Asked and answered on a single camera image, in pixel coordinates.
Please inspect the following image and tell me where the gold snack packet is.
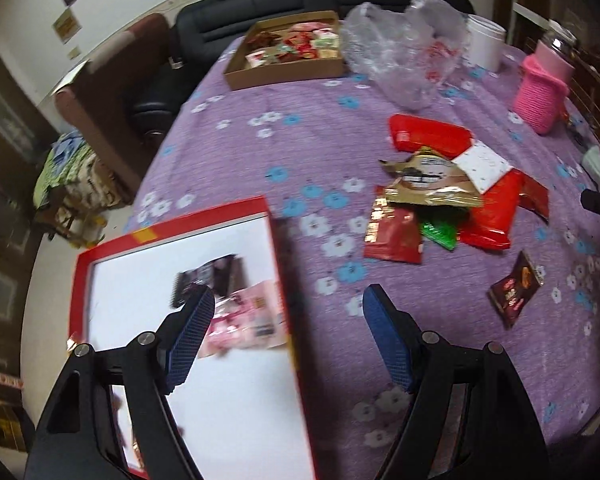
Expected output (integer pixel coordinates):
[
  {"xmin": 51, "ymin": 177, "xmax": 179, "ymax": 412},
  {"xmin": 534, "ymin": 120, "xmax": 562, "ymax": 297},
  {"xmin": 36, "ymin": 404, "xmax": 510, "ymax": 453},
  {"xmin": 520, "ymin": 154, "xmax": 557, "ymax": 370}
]
[{"xmin": 378, "ymin": 147, "xmax": 483, "ymax": 208}]

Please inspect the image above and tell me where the red box with white inside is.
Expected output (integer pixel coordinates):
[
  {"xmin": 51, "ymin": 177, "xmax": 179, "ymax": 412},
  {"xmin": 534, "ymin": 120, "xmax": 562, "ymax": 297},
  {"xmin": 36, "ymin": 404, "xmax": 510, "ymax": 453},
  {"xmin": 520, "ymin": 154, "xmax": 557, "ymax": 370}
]
[{"xmin": 67, "ymin": 196, "xmax": 316, "ymax": 480}]

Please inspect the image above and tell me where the yellow wall plaque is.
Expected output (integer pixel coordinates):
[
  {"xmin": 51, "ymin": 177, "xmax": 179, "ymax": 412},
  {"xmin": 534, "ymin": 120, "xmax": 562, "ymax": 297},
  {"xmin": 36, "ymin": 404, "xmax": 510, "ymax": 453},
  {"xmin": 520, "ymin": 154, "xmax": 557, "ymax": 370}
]
[{"xmin": 52, "ymin": 8, "xmax": 83, "ymax": 43}]

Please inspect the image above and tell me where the small red snack packet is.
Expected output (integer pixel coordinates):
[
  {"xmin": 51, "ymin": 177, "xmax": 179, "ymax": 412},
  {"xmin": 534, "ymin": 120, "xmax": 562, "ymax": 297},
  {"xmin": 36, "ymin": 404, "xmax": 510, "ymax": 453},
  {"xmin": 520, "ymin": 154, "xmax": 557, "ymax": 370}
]
[{"xmin": 517, "ymin": 175, "xmax": 551, "ymax": 223}]

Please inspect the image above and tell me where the purple floral tablecloth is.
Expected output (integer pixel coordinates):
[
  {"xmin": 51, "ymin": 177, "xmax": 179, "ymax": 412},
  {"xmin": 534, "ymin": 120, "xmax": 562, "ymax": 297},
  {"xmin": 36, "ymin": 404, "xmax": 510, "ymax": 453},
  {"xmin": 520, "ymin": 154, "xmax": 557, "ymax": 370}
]
[{"xmin": 130, "ymin": 35, "xmax": 600, "ymax": 480}]

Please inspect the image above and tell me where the stool with cloth pile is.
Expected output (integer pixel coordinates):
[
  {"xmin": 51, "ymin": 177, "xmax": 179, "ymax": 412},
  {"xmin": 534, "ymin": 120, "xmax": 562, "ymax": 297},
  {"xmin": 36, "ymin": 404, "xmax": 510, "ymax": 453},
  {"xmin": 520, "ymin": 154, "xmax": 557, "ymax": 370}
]
[{"xmin": 32, "ymin": 130, "xmax": 126, "ymax": 248}]

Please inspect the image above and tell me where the brown cardboard box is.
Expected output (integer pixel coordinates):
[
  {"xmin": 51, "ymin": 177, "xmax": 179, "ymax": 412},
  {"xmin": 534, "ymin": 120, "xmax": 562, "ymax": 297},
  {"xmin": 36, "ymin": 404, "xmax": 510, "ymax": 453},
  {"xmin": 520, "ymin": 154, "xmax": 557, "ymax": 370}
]
[{"xmin": 222, "ymin": 10, "xmax": 348, "ymax": 92}]

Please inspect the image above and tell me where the green snack packet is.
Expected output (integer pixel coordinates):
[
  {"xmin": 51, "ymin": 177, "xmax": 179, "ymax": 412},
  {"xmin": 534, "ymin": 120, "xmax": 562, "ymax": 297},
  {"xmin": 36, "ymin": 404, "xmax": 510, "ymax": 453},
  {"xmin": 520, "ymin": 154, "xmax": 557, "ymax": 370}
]
[{"xmin": 420, "ymin": 207, "xmax": 468, "ymax": 251}]

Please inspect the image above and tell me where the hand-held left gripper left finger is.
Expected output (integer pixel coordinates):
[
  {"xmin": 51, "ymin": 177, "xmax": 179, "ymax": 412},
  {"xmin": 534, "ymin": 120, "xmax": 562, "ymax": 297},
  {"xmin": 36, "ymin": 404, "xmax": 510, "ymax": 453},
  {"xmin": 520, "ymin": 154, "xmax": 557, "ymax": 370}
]
[{"xmin": 24, "ymin": 284, "xmax": 216, "ymax": 480}]

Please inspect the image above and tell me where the dark wooden cabinet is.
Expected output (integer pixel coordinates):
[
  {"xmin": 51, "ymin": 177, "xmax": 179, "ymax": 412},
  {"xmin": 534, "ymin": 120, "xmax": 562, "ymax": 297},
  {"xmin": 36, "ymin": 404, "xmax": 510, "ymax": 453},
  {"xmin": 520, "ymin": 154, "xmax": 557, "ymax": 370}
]
[{"xmin": 0, "ymin": 25, "xmax": 56, "ymax": 411}]

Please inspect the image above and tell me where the maroon snack packet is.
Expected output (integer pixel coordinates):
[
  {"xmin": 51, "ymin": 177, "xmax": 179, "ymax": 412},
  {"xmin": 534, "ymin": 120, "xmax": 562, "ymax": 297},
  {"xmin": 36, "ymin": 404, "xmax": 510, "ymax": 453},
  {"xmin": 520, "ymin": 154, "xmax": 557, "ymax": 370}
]
[{"xmin": 363, "ymin": 185, "xmax": 424, "ymax": 265}]

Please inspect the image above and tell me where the clear plastic bag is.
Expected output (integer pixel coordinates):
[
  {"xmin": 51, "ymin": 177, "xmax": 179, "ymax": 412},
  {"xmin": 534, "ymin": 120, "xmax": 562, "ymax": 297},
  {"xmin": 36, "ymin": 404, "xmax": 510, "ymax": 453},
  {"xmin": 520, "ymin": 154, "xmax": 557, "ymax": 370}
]
[{"xmin": 340, "ymin": 0, "xmax": 471, "ymax": 111}]

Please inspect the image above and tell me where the white dotted snack packet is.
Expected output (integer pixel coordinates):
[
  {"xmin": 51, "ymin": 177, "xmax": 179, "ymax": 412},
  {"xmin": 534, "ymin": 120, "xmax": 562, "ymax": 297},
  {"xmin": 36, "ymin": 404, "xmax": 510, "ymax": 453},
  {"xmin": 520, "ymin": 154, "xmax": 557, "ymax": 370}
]
[{"xmin": 452, "ymin": 139, "xmax": 513, "ymax": 193}]

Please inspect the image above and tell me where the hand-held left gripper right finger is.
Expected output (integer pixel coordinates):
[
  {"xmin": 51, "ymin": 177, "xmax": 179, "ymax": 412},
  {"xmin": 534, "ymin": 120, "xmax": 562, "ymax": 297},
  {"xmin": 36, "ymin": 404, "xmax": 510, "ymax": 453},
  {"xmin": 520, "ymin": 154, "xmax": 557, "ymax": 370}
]
[{"xmin": 362, "ymin": 284, "xmax": 551, "ymax": 480}]

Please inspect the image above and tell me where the dark snack packet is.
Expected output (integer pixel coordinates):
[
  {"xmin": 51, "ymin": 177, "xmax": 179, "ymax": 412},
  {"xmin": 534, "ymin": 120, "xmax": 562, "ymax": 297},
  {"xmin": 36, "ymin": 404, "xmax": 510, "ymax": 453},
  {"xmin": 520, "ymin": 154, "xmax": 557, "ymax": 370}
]
[{"xmin": 172, "ymin": 255, "xmax": 241, "ymax": 307}]

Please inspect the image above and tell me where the pink snack packet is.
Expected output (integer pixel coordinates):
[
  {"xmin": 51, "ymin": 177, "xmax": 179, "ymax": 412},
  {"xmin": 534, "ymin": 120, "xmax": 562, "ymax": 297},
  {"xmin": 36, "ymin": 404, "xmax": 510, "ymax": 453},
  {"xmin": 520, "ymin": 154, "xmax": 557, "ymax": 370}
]
[{"xmin": 200, "ymin": 280, "xmax": 289, "ymax": 358}]

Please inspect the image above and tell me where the pile of assorted snack packets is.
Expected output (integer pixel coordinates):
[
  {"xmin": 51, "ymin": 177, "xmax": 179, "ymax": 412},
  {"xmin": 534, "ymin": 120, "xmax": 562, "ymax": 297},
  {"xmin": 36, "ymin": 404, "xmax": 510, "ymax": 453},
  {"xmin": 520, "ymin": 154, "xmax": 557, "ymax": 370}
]
[{"xmin": 244, "ymin": 20, "xmax": 342, "ymax": 68}]

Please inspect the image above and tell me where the brown armchair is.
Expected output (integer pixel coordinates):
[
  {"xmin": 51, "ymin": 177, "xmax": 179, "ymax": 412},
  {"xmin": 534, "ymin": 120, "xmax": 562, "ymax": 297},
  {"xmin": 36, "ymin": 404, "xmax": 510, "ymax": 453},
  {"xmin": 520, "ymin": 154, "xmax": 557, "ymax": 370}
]
[{"xmin": 54, "ymin": 12, "xmax": 181, "ymax": 206}]

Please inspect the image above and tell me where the pink knitted bottle sleeve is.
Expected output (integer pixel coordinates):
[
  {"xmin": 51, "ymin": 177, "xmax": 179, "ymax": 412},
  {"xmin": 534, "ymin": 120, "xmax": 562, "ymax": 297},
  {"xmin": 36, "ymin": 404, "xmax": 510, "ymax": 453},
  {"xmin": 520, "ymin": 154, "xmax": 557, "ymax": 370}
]
[{"xmin": 512, "ymin": 20, "xmax": 579, "ymax": 136}]

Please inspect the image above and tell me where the long red snack packet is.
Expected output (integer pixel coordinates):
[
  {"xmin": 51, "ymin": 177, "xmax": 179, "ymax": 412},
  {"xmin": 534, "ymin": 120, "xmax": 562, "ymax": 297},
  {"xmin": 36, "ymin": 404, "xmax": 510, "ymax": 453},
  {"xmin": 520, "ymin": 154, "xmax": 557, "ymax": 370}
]
[
  {"xmin": 457, "ymin": 170, "xmax": 525, "ymax": 252},
  {"xmin": 389, "ymin": 114, "xmax": 474, "ymax": 153}
]

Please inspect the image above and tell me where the brown chocolate snack packet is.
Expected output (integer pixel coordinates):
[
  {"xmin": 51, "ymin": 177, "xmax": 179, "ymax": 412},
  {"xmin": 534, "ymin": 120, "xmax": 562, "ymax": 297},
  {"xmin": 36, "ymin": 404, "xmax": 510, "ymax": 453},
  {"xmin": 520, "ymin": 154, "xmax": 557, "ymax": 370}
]
[{"xmin": 487, "ymin": 250, "xmax": 546, "ymax": 331}]

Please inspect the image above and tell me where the white plastic jar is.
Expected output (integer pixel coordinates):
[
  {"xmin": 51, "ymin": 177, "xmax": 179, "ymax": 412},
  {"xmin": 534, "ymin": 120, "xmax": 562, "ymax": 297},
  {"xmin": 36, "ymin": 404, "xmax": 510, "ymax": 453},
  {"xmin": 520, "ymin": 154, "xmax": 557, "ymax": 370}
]
[{"xmin": 462, "ymin": 14, "xmax": 507, "ymax": 73}]

